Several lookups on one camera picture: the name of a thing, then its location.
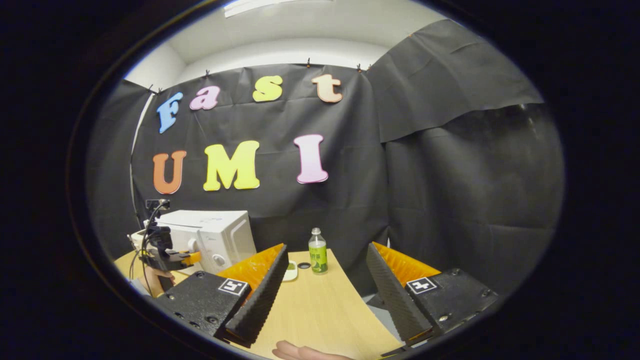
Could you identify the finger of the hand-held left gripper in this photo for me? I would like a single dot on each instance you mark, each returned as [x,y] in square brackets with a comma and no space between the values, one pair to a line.
[185,258]

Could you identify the green drink bottle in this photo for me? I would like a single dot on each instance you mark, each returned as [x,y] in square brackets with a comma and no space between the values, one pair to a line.
[318,255]

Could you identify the black backdrop cloth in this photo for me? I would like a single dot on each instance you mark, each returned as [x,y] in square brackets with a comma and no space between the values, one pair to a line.
[425,175]

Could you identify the white microwave oven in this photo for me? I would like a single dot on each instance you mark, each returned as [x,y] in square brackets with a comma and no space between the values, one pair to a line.
[220,235]

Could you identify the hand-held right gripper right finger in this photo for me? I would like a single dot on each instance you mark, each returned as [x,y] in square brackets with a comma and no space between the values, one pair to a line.
[395,300]

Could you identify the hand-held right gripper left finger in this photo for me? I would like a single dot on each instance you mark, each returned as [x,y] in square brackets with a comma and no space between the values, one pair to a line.
[265,300]

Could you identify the white divided bean plate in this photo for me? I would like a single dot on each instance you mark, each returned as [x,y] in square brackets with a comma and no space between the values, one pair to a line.
[290,272]

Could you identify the long ceiling light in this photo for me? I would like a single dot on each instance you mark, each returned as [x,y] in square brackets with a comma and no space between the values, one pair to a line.
[260,6]

